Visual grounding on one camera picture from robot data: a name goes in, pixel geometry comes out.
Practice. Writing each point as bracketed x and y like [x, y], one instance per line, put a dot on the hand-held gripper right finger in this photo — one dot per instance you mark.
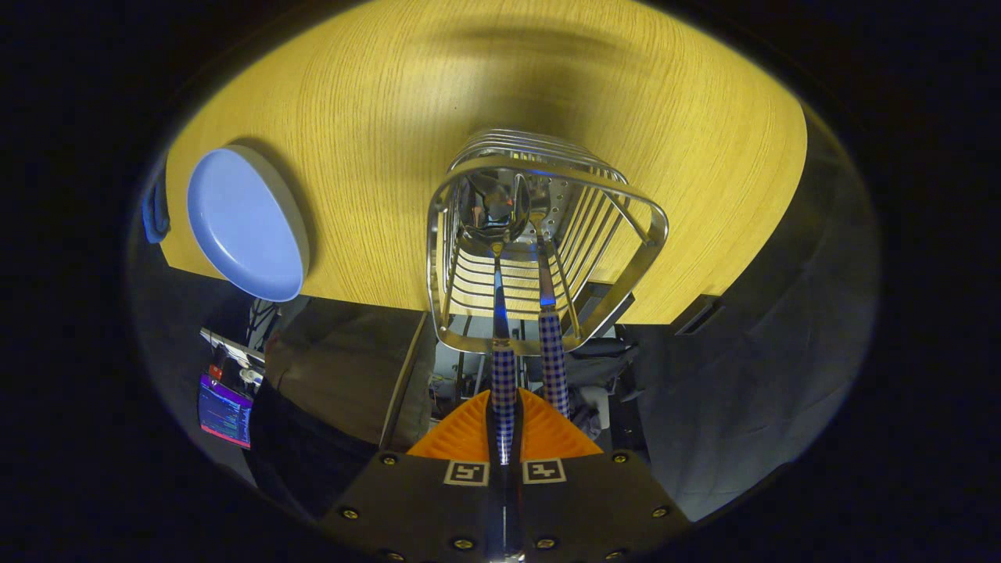
[579, 508]

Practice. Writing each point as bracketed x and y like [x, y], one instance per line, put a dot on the blue round plate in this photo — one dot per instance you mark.
[242, 227]

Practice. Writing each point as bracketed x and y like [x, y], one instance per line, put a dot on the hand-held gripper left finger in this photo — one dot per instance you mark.
[438, 508]

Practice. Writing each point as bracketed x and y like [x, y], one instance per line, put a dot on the laptop with lit screen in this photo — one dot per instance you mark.
[225, 410]

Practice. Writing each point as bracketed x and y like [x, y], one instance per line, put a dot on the blue folded towel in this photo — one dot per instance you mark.
[152, 215]

